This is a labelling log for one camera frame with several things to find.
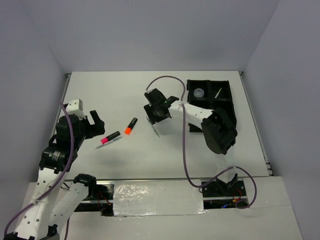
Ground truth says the green thin pen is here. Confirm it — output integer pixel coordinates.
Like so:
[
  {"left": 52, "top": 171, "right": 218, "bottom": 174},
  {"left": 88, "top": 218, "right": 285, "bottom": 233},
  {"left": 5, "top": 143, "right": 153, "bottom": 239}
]
[{"left": 147, "top": 118, "right": 160, "bottom": 138}]

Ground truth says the grey thin pen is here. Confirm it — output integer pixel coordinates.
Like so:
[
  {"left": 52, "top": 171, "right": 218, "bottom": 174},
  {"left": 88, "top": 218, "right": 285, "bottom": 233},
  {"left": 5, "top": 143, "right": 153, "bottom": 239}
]
[{"left": 95, "top": 136, "right": 123, "bottom": 150}]

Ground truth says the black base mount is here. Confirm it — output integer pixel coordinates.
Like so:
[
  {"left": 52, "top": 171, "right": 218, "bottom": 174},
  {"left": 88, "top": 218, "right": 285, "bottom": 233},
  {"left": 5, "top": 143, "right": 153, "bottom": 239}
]
[
  {"left": 75, "top": 181, "right": 115, "bottom": 217},
  {"left": 198, "top": 179, "right": 249, "bottom": 210}
]

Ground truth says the silver foil cover plate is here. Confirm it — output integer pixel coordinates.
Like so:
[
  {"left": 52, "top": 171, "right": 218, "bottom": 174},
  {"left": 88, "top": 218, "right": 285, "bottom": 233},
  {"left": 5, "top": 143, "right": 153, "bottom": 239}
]
[{"left": 113, "top": 180, "right": 206, "bottom": 217}]

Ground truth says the orange highlighter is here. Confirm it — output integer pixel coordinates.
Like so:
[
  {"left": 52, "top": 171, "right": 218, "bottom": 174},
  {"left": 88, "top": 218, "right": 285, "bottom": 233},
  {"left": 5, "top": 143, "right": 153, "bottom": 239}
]
[{"left": 124, "top": 117, "right": 138, "bottom": 135}]

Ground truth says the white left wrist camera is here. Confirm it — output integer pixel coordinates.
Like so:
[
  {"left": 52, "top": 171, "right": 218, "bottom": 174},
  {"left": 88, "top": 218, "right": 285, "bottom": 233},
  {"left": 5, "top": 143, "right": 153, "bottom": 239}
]
[{"left": 65, "top": 98, "right": 86, "bottom": 120}]

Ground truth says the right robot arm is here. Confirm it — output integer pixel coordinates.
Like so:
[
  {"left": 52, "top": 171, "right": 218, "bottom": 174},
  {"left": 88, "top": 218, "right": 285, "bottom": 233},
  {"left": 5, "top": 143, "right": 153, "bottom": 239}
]
[{"left": 143, "top": 88, "right": 238, "bottom": 196}]

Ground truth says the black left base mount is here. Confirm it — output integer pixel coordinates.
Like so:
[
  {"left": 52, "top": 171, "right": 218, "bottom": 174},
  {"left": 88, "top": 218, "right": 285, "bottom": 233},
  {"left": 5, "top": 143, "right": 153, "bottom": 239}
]
[{"left": 75, "top": 181, "right": 115, "bottom": 217}]

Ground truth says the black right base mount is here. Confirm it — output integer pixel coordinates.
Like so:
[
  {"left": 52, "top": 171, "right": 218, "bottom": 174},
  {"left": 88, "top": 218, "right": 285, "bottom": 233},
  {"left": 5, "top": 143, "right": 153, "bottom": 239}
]
[{"left": 198, "top": 179, "right": 249, "bottom": 210}]

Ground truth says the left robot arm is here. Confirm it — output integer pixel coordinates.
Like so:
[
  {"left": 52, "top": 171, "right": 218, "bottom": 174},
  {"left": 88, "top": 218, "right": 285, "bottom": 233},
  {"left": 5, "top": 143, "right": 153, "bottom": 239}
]
[{"left": 3, "top": 110, "right": 105, "bottom": 240}]

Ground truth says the clear round pin jar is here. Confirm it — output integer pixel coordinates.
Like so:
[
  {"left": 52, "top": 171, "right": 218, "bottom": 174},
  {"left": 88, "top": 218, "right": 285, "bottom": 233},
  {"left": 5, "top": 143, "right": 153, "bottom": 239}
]
[{"left": 193, "top": 88, "right": 205, "bottom": 98}]

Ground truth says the pink highlighter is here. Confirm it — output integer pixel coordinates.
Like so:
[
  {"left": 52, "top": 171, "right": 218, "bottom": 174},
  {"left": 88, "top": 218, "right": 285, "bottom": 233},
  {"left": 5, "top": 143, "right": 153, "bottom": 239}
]
[{"left": 100, "top": 131, "right": 121, "bottom": 145}]

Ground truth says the yellow thin pen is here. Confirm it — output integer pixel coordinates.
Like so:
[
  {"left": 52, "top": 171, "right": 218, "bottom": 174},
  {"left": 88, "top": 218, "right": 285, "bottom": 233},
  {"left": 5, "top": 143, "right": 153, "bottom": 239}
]
[{"left": 214, "top": 87, "right": 223, "bottom": 99}]

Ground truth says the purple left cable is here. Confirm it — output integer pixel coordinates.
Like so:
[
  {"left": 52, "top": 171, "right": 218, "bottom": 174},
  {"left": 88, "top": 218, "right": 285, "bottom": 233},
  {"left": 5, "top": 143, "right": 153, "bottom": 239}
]
[{"left": 3, "top": 99, "right": 76, "bottom": 240}]

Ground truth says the black four-compartment tray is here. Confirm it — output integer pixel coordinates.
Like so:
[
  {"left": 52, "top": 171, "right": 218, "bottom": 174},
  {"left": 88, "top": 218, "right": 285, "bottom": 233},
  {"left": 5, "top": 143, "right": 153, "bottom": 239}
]
[{"left": 186, "top": 79, "right": 237, "bottom": 124}]

